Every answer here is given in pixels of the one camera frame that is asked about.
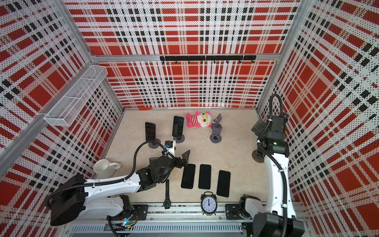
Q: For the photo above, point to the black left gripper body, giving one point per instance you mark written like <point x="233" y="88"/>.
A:
<point x="176" y="162"/>

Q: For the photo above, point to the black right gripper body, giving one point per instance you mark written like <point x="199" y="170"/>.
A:
<point x="260" y="127"/>

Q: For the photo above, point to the black phone purple case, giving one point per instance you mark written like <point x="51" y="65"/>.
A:
<point x="188" y="176"/>

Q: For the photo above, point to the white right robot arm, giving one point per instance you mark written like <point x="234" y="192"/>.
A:
<point x="277" y="218"/>

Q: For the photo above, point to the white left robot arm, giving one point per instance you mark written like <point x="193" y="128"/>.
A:
<point x="80" y="199"/>

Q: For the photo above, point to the grey phone stand back left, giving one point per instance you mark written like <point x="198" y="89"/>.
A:
<point x="154" y="145"/>

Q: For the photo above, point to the grey phone stand far right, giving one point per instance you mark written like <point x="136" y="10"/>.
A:
<point x="258" y="156"/>

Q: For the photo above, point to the grey phone stand middle back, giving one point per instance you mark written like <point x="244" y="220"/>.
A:
<point x="180" y="139"/>

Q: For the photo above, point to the grey phone stand centre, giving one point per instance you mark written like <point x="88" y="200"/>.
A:
<point x="215" y="136"/>

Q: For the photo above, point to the black wrist watch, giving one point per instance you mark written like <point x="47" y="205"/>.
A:
<point x="167" y="201"/>

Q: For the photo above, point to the white cup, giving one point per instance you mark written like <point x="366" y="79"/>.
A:
<point x="105" y="169"/>

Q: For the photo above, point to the black alarm clock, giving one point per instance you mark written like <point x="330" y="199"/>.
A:
<point x="208" y="203"/>

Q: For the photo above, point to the pink striped plush toy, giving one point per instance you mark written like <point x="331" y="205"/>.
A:
<point x="202" y="119"/>

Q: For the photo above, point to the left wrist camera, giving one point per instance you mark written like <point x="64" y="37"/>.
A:
<point x="170" y="147"/>

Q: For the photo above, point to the black wall hook rail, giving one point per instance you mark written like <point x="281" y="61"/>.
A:
<point x="209" y="58"/>

